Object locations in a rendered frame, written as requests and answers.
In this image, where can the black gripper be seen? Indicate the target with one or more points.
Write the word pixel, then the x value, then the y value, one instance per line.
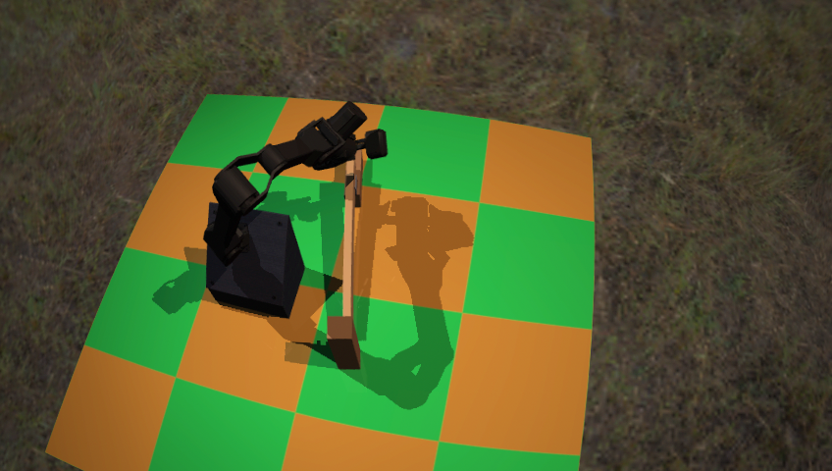
pixel 375 142

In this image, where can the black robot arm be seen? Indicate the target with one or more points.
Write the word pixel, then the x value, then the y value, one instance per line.
pixel 237 196

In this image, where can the long brown wooden rail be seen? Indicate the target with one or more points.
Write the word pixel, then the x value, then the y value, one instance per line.
pixel 349 233

